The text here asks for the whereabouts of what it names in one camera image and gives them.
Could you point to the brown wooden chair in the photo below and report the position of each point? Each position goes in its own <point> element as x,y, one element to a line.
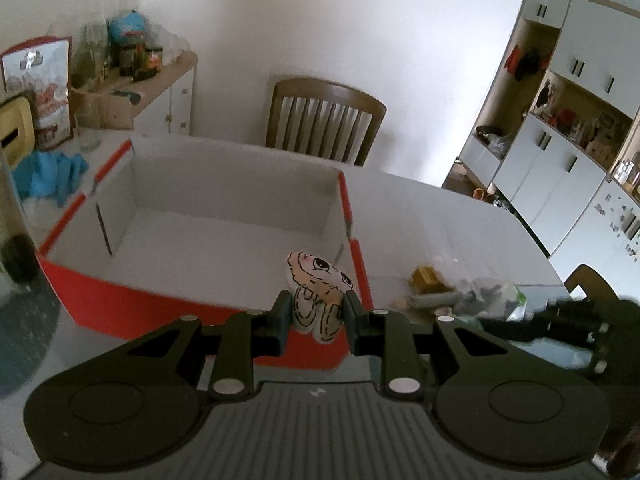
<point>322,118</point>

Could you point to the white wall cupboard unit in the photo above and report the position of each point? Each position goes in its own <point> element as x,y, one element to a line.
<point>556,142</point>

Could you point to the white sideboard cabinet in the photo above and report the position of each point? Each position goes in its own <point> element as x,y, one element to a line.
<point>158,105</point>

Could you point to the yellow small carton box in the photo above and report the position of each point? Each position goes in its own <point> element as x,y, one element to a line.
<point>425,281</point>

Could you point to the grey oval case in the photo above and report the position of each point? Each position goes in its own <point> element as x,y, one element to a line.
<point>433,301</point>

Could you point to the blue cloth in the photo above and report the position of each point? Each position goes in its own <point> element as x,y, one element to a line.
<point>49,175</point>

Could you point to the yellow tissue box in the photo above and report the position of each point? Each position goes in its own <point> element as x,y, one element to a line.
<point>17,130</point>

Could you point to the red white snack bag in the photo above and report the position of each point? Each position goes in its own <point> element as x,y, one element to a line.
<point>39,70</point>

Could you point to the red and white cardboard box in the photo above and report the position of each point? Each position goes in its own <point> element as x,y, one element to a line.
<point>165,227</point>

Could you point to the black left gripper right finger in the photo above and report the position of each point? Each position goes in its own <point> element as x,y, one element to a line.
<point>388,336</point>

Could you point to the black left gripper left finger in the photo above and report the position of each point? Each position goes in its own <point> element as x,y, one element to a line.
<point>246,336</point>

